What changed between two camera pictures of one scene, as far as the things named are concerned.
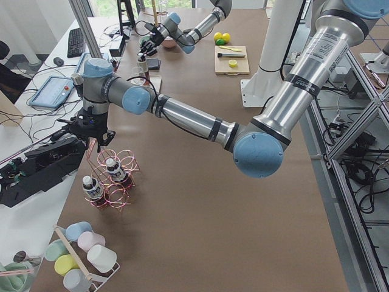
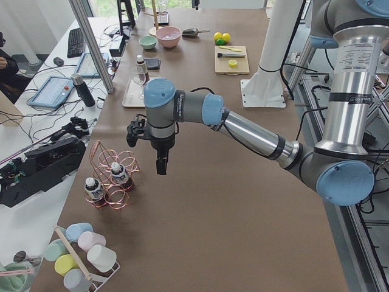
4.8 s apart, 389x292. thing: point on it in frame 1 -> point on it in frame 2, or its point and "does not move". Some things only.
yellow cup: [65, 263] does not move
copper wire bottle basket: [113, 171] does not move
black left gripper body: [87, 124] -> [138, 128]
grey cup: [75, 281] does not move
